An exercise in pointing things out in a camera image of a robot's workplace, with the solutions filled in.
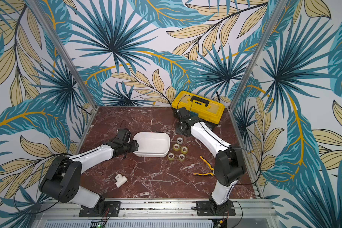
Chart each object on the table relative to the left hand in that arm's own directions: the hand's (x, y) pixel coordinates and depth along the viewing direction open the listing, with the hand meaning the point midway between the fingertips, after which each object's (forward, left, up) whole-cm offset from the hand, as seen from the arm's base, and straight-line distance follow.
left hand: (135, 147), depth 92 cm
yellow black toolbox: (+20, -50, +12) cm, 55 cm away
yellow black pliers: (-15, -46, -3) cm, 48 cm away
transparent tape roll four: (+2, -27, -3) cm, 27 cm away
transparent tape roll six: (-4, -23, -4) cm, 24 cm away
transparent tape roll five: (+1, -32, -3) cm, 32 cm away
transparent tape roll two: (+8, -29, -3) cm, 30 cm away
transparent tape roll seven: (-5, -30, -3) cm, 31 cm away
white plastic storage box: (+4, -11, -2) cm, 12 cm away
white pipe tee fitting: (-20, +5, -1) cm, 21 cm away
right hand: (+8, -29, +10) cm, 32 cm away
